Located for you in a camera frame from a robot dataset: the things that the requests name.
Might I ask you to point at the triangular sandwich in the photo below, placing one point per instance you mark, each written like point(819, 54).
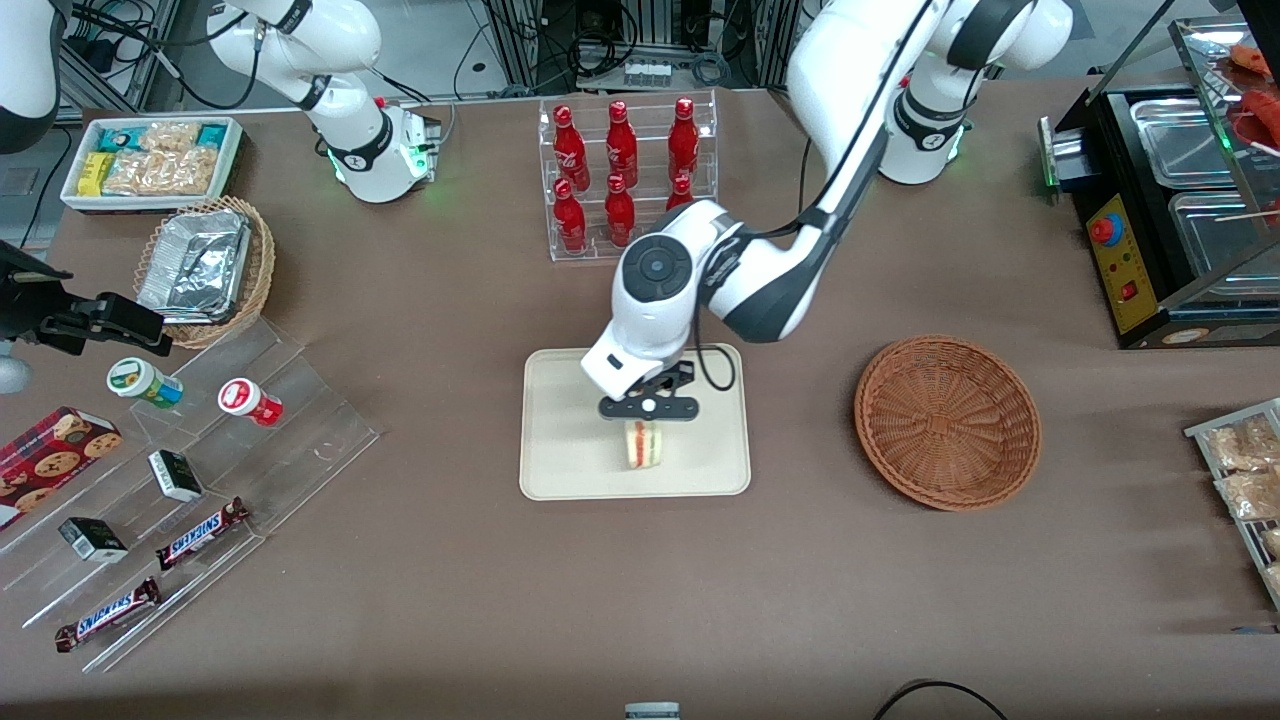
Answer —
point(645, 448)

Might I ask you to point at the clear acrylic stepped display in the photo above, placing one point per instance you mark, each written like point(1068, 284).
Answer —
point(300, 420)

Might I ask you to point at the red lid cup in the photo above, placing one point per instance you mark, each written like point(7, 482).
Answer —
point(245, 400)

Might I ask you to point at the white power strip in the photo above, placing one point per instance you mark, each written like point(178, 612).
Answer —
point(648, 74)

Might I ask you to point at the red cookie box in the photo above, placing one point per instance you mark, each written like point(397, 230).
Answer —
point(50, 460)

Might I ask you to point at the tray of wrapped snacks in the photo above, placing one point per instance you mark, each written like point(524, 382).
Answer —
point(1215, 425)

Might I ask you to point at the green lid cup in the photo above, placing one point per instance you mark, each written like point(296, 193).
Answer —
point(135, 378)

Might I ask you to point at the large clear cracker bag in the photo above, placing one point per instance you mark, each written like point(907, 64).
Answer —
point(160, 172)

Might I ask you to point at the red sausage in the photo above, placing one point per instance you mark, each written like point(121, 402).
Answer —
point(1262, 110)

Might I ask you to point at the red emergency stop button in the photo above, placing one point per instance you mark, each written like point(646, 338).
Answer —
point(1105, 230)

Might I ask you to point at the round brown wicker basket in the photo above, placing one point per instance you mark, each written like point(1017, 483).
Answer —
point(945, 425)

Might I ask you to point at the teal snack packet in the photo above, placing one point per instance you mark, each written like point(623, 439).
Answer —
point(212, 135)
point(120, 138)

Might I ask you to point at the steel warmer pan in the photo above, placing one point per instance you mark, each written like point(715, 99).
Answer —
point(1190, 145)
point(1215, 235)

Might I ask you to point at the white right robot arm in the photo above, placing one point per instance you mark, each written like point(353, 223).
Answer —
point(370, 150)

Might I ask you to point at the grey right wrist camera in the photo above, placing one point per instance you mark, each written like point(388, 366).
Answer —
point(10, 375)

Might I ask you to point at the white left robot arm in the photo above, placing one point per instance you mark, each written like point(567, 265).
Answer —
point(850, 60)

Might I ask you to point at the white snack bin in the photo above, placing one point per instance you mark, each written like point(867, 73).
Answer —
point(150, 204)

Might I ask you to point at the small dark green box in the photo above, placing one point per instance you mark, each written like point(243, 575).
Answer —
point(175, 476)
point(93, 540)

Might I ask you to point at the black food warmer machine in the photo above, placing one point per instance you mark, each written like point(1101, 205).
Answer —
point(1145, 300)

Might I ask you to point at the beige rectangular tray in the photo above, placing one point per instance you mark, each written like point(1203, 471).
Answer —
point(560, 450)

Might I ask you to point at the yellow snack packet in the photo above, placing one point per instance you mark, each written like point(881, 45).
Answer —
point(95, 173)

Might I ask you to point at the aluminium foil container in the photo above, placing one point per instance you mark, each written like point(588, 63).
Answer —
point(195, 265)

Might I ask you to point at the Snickers chocolate bar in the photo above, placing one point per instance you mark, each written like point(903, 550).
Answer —
point(108, 615)
point(200, 535)

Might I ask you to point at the clear acrylic bottle rack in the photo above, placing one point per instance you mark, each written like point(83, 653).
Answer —
point(590, 255)

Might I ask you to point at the small clear cracker bag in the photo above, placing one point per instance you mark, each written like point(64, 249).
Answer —
point(170, 136)

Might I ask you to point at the light wicker basket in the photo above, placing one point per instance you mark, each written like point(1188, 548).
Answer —
point(262, 270)

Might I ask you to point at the red cola bottle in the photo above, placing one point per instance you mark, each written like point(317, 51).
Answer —
point(619, 215)
point(683, 145)
point(680, 190)
point(570, 150)
point(569, 222)
point(621, 148)

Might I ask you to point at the orange fried food piece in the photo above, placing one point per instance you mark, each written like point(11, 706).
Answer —
point(1248, 57)

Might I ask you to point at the grey object at table edge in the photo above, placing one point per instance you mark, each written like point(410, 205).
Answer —
point(652, 711)

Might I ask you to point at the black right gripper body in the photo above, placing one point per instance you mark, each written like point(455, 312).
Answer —
point(30, 308)

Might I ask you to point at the clear fried snack bag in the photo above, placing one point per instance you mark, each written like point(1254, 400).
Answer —
point(1250, 495)
point(1240, 445)

